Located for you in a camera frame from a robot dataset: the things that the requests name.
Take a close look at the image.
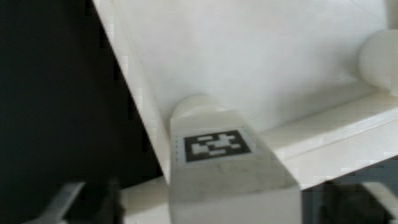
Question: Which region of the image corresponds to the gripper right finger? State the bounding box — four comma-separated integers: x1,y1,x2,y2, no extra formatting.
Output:
362,182,398,224

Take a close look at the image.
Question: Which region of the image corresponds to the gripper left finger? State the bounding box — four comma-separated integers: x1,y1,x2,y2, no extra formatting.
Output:
23,182,85,224

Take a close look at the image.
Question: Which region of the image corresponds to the white square table top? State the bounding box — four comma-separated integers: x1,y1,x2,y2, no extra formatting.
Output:
94,0,398,224

